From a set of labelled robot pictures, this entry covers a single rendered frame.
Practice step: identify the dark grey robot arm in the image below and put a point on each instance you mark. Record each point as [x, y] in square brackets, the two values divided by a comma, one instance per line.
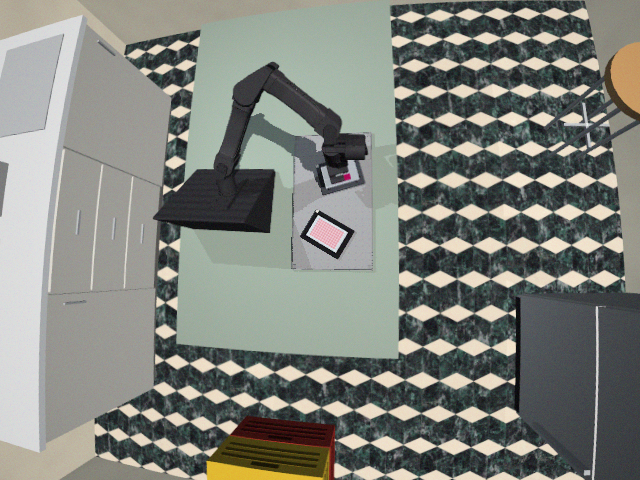
[324, 121]

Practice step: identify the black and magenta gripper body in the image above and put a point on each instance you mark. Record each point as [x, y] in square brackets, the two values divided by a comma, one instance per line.
[333, 171]

